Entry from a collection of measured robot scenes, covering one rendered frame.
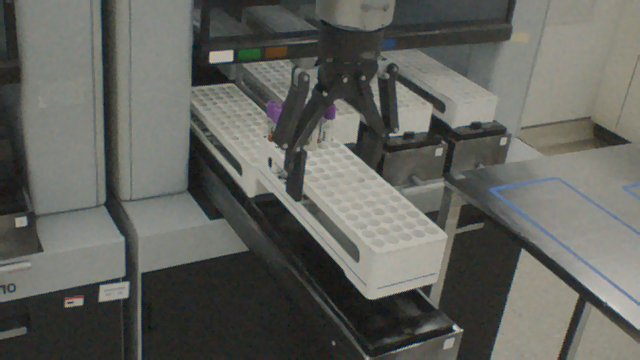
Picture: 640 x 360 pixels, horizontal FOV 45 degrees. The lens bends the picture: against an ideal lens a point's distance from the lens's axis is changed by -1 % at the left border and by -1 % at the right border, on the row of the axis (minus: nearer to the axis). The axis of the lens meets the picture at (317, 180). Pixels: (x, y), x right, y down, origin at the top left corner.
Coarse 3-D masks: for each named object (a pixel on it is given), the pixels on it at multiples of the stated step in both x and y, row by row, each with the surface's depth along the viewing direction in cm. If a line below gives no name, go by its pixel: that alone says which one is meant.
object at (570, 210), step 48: (480, 192) 119; (528, 192) 121; (576, 192) 122; (624, 192) 124; (528, 240) 108; (576, 240) 109; (624, 240) 111; (432, 288) 132; (576, 288) 101; (624, 288) 100; (576, 336) 162
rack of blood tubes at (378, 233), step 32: (320, 160) 100; (352, 160) 101; (320, 192) 92; (352, 192) 93; (384, 192) 96; (320, 224) 97; (352, 224) 87; (384, 224) 88; (416, 224) 89; (352, 256) 91; (384, 256) 83; (416, 256) 86; (384, 288) 86
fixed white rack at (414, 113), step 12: (312, 60) 151; (372, 84) 142; (396, 84) 144; (408, 96) 139; (360, 108) 146; (408, 108) 134; (420, 108) 134; (432, 108) 136; (408, 120) 134; (420, 120) 136; (420, 132) 137
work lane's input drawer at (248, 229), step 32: (192, 160) 125; (224, 192) 114; (256, 224) 107; (288, 224) 108; (256, 256) 107; (288, 256) 101; (320, 256) 102; (288, 288) 100; (320, 288) 94; (352, 288) 96; (416, 288) 95; (320, 320) 93; (352, 320) 89; (384, 320) 91; (416, 320) 90; (448, 320) 90; (352, 352) 87; (384, 352) 86; (416, 352) 88; (448, 352) 91
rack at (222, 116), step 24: (192, 96) 129; (216, 96) 129; (240, 96) 131; (192, 120) 129; (216, 120) 121; (240, 120) 123; (264, 120) 123; (216, 144) 125; (240, 144) 116; (240, 168) 120; (264, 192) 112
